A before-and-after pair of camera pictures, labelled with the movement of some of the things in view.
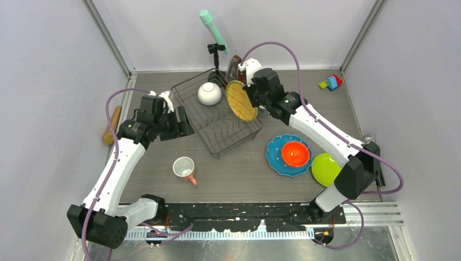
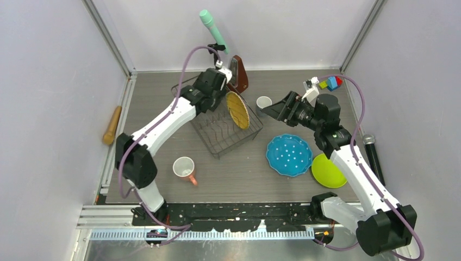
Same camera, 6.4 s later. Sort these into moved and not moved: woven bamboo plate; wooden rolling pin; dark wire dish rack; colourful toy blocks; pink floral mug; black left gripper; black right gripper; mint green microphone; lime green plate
Moved: black right gripper; black left gripper; woven bamboo plate
Not moved: mint green microphone; dark wire dish rack; colourful toy blocks; pink floral mug; lime green plate; wooden rolling pin
